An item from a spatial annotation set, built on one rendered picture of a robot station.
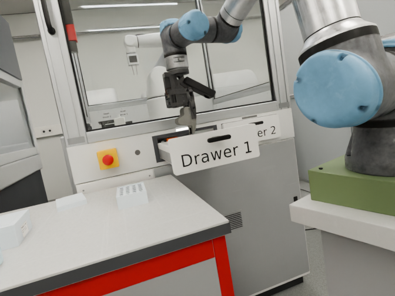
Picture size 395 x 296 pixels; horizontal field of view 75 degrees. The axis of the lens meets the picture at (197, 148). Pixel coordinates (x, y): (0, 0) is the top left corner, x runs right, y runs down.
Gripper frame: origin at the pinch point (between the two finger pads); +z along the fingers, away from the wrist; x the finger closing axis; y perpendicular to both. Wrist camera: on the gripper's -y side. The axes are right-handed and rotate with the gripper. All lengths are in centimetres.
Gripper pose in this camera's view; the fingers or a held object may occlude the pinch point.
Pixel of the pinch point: (193, 130)
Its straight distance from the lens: 88.4
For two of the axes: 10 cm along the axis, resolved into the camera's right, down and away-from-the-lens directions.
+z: 1.6, 9.8, 1.3
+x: 3.1, 0.8, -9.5
